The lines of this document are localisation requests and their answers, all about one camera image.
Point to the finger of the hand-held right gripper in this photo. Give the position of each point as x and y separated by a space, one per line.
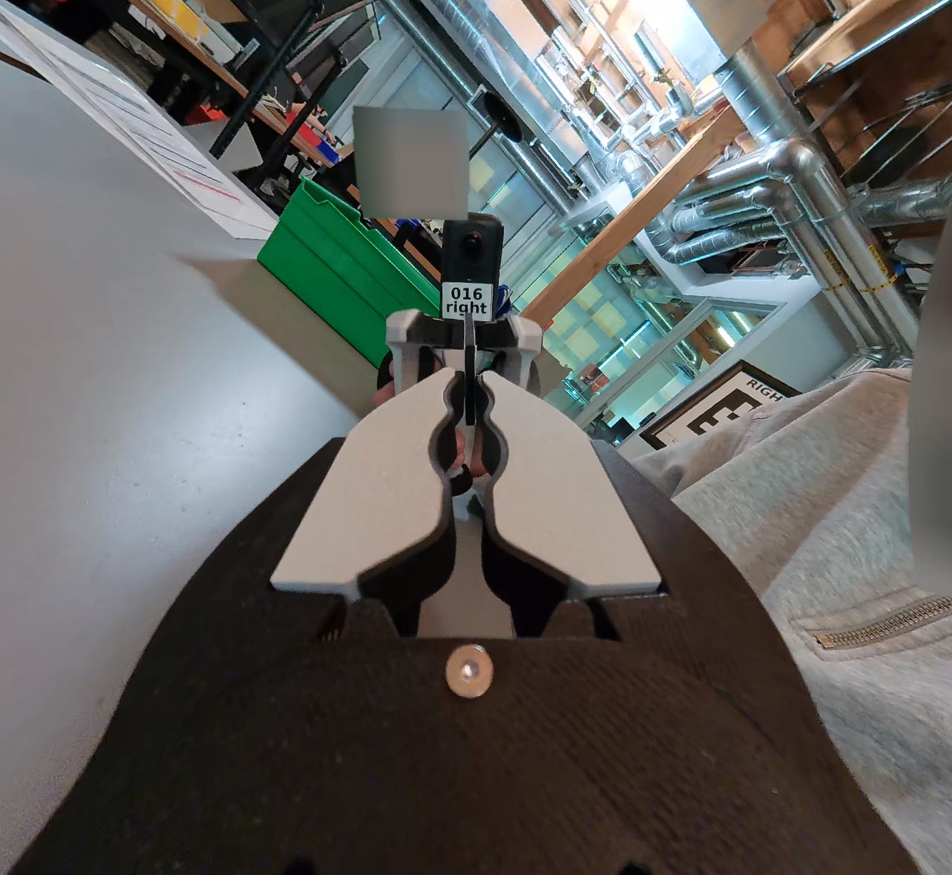
403 369
519 365

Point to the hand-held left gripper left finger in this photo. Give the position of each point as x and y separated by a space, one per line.
364 503

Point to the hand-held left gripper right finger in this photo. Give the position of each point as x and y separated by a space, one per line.
565 510

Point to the small blue white object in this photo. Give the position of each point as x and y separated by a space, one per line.
504 302

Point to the person's right hand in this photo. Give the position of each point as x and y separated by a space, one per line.
476 458

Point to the green plastic bin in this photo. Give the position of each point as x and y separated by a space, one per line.
335 265

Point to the black round lamp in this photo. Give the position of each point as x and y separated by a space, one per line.
502 117

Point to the light wooden beam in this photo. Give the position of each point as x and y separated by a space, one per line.
639 213

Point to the framed printed marker sign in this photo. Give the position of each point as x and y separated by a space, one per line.
714 414

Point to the person's grey zip hoodie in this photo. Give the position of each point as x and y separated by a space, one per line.
818 518

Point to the white printed paper sheet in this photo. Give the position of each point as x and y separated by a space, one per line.
149 123

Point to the straight silver duct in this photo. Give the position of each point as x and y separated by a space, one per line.
446 4

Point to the bent silver duct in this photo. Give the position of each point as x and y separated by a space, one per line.
799 161

